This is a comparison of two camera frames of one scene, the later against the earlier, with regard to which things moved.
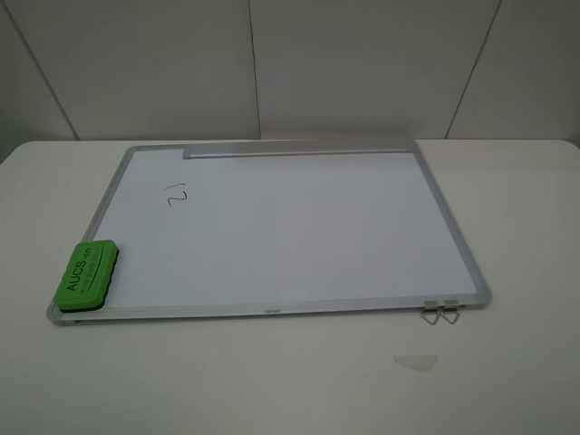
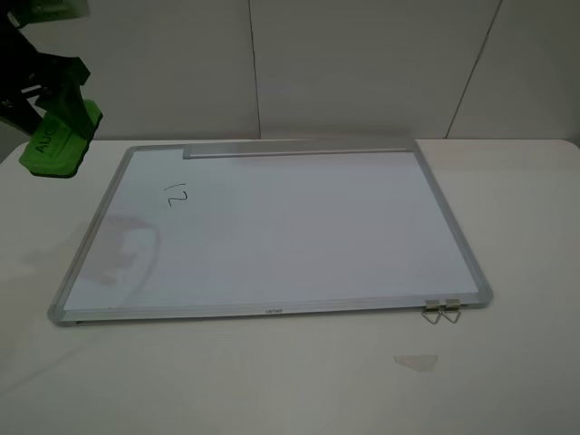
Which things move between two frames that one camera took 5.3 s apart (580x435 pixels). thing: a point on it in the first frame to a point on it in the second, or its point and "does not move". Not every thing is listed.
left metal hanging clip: (430, 307) does not move
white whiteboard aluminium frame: (253, 227) does not move
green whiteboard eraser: (88, 276) to (55, 151)
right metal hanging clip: (450, 306) does not move
